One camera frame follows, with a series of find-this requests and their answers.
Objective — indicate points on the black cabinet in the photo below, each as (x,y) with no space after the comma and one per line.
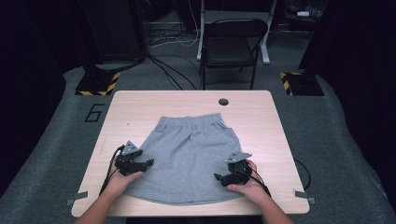
(115,31)

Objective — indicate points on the grey metal table bracket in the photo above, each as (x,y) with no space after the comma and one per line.
(303,196)
(77,197)

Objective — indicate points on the black folding chair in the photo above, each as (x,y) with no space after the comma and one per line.
(229,49)

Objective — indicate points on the black stand base striped tape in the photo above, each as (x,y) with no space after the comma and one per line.
(303,84)
(95,82)

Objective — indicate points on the black table grommet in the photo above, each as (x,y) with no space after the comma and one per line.
(223,102)

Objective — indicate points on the small white device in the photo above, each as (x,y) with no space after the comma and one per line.
(303,13)

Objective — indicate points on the person's right hand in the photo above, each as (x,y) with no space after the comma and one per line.
(252,189)

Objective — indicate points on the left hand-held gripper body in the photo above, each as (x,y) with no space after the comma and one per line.
(127,160)

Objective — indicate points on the grey shorts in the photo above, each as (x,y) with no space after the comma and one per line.
(190,155)

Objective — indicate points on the white desk frame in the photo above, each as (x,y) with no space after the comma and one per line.
(264,46)

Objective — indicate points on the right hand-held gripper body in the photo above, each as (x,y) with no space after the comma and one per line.
(238,169)

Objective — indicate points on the person's left hand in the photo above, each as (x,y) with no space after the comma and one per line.
(120,185)

